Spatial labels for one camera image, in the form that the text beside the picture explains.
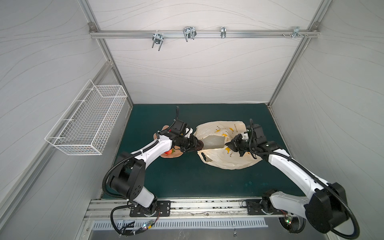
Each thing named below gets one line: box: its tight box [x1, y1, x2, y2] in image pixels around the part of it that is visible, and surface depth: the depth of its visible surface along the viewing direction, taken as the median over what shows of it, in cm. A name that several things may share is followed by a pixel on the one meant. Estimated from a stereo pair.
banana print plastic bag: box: [192, 120, 263, 170], surface depth 84 cm
